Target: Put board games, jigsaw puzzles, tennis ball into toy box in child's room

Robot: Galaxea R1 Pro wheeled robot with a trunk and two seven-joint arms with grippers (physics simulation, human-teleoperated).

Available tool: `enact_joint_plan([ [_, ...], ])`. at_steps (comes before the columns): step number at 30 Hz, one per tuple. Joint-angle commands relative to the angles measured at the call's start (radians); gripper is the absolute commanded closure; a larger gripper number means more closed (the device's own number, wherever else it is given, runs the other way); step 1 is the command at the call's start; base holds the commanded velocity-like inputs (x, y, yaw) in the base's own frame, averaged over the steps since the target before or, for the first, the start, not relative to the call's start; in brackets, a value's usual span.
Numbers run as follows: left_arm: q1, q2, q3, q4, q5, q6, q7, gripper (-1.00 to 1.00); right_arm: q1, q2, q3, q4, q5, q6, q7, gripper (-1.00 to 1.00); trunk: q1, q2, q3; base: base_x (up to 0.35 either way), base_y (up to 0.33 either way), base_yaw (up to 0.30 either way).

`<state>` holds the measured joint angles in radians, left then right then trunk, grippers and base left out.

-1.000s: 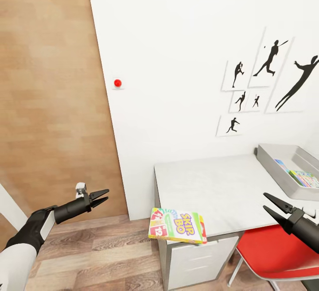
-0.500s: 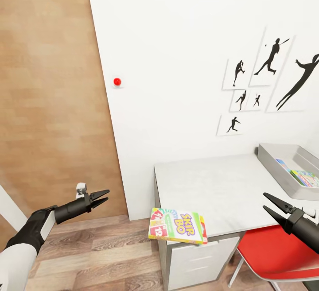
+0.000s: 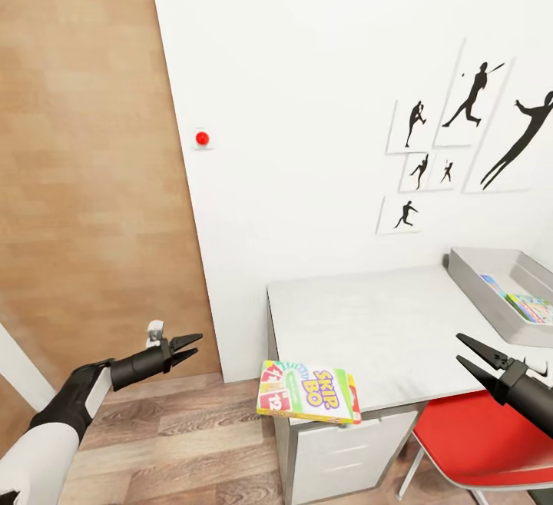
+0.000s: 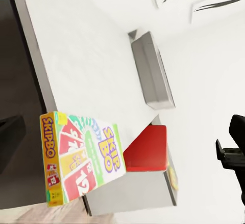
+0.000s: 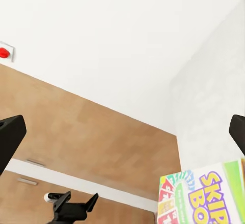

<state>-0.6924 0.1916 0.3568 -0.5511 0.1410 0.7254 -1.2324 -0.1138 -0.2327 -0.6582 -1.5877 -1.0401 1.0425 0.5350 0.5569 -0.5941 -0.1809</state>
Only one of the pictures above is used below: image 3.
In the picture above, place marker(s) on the board game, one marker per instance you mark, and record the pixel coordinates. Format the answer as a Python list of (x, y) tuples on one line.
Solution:
[(533, 309), (490, 280), (306, 391)]

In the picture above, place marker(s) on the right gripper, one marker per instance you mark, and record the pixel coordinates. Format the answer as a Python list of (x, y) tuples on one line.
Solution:
[(530, 398)]

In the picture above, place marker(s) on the electric switch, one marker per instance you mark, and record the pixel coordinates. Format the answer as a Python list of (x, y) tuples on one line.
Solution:
[(202, 135)]

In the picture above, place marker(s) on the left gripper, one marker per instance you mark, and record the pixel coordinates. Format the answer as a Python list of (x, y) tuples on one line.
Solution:
[(161, 358)]

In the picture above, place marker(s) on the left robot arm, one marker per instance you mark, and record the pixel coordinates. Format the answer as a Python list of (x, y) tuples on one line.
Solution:
[(34, 470)]

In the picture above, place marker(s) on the swivel chair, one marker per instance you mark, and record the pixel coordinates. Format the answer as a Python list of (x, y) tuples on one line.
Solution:
[(478, 444)]

